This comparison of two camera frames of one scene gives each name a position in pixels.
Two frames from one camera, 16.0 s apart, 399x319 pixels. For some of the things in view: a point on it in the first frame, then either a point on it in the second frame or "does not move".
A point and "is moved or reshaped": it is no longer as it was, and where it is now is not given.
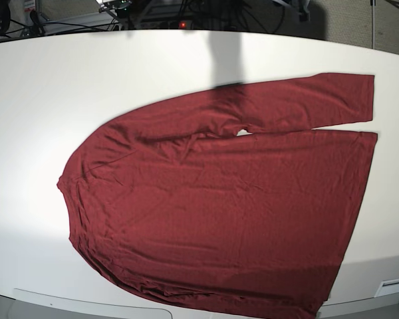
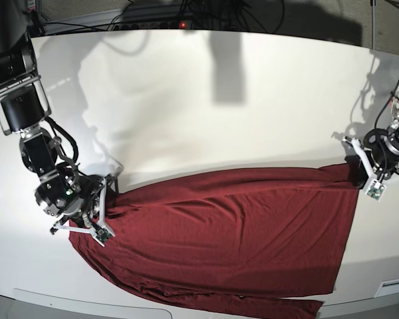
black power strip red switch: x=155 y=24 does not move
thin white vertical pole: x=373 y=4 does not move
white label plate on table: x=394 y=286 does not move
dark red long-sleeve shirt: x=182 y=198 is moved or reshaped
